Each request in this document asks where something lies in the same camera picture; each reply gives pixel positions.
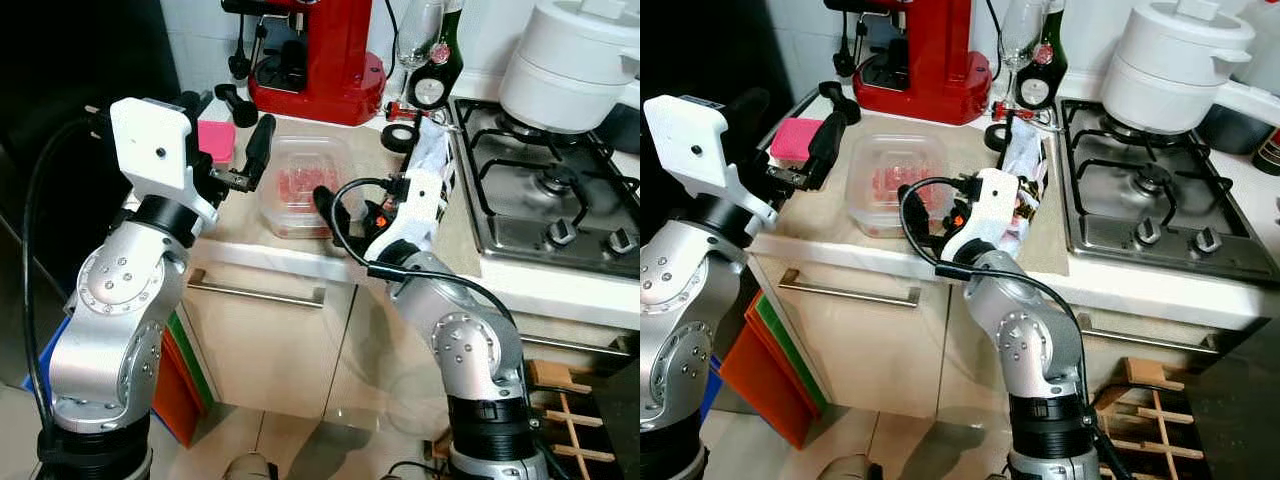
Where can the red coffee machine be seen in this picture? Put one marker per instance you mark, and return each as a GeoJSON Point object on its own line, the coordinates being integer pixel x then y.
{"type": "Point", "coordinates": [330, 60]}
{"type": "Point", "coordinates": [930, 60]}

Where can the orange flat board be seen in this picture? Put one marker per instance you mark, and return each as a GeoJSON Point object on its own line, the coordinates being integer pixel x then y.
{"type": "Point", "coordinates": [765, 380]}
{"type": "Point", "coordinates": [175, 395]}

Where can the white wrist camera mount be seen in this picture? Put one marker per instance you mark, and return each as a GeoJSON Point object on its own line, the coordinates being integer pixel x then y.
{"type": "Point", "coordinates": [985, 205]}
{"type": "Point", "coordinates": [415, 215]}
{"type": "Point", "coordinates": [150, 140]}
{"type": "Point", "coordinates": [695, 140]}

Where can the beige kitchen cabinet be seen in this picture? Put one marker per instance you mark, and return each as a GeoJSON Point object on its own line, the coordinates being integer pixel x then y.
{"type": "Point", "coordinates": [860, 350]}
{"type": "Point", "coordinates": [270, 350]}

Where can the small red tool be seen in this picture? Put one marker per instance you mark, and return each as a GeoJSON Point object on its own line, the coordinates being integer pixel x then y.
{"type": "Point", "coordinates": [405, 110]}
{"type": "Point", "coordinates": [1020, 113]}

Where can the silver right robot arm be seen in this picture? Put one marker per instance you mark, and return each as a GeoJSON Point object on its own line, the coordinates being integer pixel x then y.
{"type": "Point", "coordinates": [470, 350]}
{"type": "Point", "coordinates": [1030, 350]}

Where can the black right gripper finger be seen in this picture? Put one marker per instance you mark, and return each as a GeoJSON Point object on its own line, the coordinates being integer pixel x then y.
{"type": "Point", "coordinates": [916, 212]}
{"type": "Point", "coordinates": [332, 212]}

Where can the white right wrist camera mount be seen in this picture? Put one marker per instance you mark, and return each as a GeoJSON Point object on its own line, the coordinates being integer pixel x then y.
{"type": "Point", "coordinates": [415, 215]}
{"type": "Point", "coordinates": [985, 205]}

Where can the steel gas stove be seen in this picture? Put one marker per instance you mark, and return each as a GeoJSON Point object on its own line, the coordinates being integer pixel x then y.
{"type": "Point", "coordinates": [540, 180]}
{"type": "Point", "coordinates": [1150, 180]}

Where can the black portafilter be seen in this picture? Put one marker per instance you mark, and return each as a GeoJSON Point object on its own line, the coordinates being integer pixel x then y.
{"type": "Point", "coordinates": [238, 108]}
{"type": "Point", "coordinates": [842, 105]}

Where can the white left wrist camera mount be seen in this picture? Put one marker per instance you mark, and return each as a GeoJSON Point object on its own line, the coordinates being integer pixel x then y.
{"type": "Point", "coordinates": [695, 140]}
{"type": "Point", "coordinates": [150, 140]}

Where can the wooden slatted rack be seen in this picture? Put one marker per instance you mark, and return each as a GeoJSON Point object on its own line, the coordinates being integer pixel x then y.
{"type": "Point", "coordinates": [1145, 375]}
{"type": "Point", "coordinates": [560, 378]}

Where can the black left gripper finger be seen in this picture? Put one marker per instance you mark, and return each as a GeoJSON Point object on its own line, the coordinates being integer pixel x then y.
{"type": "Point", "coordinates": [260, 145]}
{"type": "Point", "coordinates": [752, 108]}
{"type": "Point", "coordinates": [828, 145]}
{"type": "Point", "coordinates": [196, 102]}

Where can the dark green bottle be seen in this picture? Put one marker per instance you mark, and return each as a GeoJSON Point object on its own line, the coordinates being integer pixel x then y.
{"type": "Point", "coordinates": [450, 70]}
{"type": "Point", "coordinates": [1055, 65]}

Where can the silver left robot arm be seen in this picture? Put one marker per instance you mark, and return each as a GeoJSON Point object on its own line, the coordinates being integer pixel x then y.
{"type": "Point", "coordinates": [110, 320]}
{"type": "Point", "coordinates": [690, 330]}

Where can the beige counter mat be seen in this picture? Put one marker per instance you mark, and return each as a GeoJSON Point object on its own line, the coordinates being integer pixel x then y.
{"type": "Point", "coordinates": [365, 150]}

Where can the clear plastic meat container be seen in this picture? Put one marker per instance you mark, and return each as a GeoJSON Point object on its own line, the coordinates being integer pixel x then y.
{"type": "Point", "coordinates": [300, 190]}
{"type": "Point", "coordinates": [880, 190]}

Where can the white plastic food bag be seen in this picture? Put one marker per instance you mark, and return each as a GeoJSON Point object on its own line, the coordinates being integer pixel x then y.
{"type": "Point", "coordinates": [1028, 155]}
{"type": "Point", "coordinates": [435, 150]}

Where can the black round cap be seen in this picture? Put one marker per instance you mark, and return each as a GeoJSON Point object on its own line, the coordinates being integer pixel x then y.
{"type": "Point", "coordinates": [997, 136]}
{"type": "Point", "coordinates": [397, 137]}

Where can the green flat board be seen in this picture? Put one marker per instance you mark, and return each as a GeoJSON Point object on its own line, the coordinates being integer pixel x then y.
{"type": "Point", "coordinates": [195, 365]}
{"type": "Point", "coordinates": [800, 360]}

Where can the clear wine glass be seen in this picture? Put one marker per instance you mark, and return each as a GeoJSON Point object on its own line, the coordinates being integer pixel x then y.
{"type": "Point", "coordinates": [1020, 35]}
{"type": "Point", "coordinates": [418, 35]}

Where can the dark red can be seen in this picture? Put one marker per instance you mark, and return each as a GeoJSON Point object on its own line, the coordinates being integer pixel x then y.
{"type": "Point", "coordinates": [1270, 150]}

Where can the dark round pot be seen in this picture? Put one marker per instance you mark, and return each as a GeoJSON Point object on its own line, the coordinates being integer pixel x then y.
{"type": "Point", "coordinates": [1230, 130]}
{"type": "Point", "coordinates": [625, 128]}

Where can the blue flat board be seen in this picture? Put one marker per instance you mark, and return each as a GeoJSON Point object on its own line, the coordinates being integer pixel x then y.
{"type": "Point", "coordinates": [711, 400]}
{"type": "Point", "coordinates": [45, 360]}

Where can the white cooking pot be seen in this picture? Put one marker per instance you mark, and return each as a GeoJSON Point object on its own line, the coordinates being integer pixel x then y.
{"type": "Point", "coordinates": [560, 70]}
{"type": "Point", "coordinates": [1170, 65]}

